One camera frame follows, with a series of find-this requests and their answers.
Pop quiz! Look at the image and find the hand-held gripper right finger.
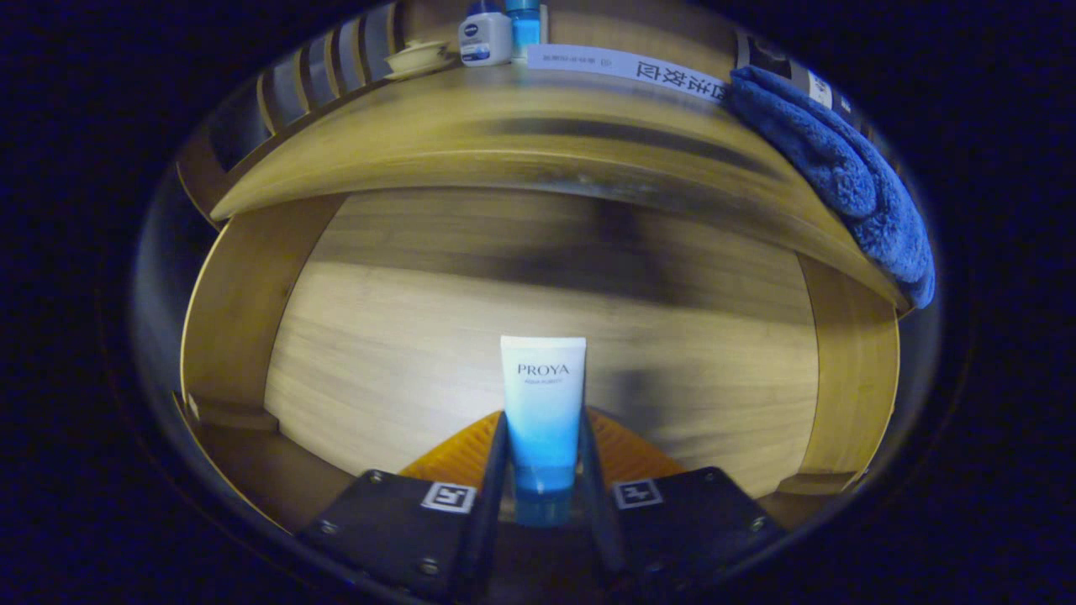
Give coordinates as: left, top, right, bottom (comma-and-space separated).
577, 408, 788, 599

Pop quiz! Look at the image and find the blue towel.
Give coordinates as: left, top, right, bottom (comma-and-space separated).
727, 66, 936, 308

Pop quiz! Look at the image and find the white lotion bottle blue cap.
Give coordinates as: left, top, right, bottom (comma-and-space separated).
458, 0, 514, 66

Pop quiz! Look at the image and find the blue pump bottle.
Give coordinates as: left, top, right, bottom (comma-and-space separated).
506, 0, 546, 61

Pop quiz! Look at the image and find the white blue cosmetic tube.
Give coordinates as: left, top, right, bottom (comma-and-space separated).
500, 335, 588, 529

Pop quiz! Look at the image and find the beige teacup with saucer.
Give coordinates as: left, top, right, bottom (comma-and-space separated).
385, 39, 455, 81

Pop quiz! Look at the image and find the wooden countertop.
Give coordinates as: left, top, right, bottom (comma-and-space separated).
208, 60, 913, 312

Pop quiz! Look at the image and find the wooden cabinet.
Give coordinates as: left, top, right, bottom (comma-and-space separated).
172, 0, 938, 555

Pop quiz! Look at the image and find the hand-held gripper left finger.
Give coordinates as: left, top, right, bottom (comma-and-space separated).
295, 410, 510, 602

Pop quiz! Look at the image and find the flat white book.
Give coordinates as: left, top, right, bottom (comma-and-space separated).
527, 44, 729, 103

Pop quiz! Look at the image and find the wooden drawer with black knob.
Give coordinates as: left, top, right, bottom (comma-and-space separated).
172, 187, 902, 555

